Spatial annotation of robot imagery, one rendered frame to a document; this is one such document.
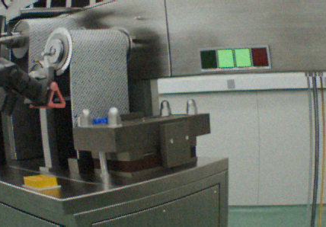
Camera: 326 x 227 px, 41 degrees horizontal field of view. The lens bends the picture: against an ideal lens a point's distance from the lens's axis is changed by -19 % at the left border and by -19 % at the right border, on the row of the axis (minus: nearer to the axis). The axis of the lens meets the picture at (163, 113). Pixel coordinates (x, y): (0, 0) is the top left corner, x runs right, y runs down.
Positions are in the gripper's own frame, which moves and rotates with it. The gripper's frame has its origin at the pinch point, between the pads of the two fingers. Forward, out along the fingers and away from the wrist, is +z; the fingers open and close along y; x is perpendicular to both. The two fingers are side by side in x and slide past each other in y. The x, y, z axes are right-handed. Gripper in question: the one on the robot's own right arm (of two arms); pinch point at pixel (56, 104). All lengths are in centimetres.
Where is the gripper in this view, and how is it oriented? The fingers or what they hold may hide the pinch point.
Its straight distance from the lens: 133.3
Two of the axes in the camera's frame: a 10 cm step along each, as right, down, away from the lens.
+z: 6.0, 3.8, 7.0
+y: 7.7, -0.2, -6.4
